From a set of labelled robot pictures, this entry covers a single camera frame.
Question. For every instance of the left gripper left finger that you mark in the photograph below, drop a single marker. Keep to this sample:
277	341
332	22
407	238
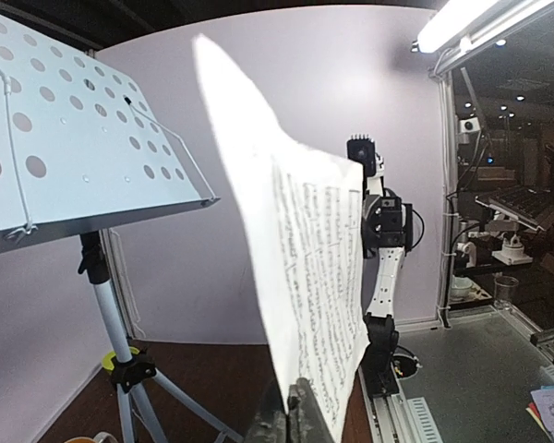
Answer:
269	424

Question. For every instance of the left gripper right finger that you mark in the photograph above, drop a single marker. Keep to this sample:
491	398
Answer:
305	423

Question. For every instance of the sheet music page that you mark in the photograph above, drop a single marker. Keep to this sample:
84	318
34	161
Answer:
301	209

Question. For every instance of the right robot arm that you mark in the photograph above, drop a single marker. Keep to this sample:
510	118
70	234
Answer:
388	230

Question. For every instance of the white tripod stand pole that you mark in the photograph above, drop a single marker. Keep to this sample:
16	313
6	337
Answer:
130	370

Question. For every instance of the yellow patterned mug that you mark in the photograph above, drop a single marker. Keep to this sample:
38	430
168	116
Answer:
101	437

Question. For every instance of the green bowl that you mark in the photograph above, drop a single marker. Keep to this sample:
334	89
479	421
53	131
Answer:
108	362

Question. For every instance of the white perforated music stand desk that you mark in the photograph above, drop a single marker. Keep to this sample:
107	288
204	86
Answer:
87	162

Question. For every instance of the ceiling light tube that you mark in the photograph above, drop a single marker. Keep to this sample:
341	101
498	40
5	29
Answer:
458	19

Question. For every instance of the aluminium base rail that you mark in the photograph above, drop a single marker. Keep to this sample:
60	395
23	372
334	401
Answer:
391	416

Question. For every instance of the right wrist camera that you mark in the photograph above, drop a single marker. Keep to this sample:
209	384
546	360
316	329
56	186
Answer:
362	149

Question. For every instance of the left wire page holder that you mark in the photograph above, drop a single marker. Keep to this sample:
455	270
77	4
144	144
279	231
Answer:
28	227

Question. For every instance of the wire page holder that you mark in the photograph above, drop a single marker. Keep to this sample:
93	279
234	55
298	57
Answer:
181	149
28	227

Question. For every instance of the right wire page holder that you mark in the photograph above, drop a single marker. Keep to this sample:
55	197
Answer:
181	149

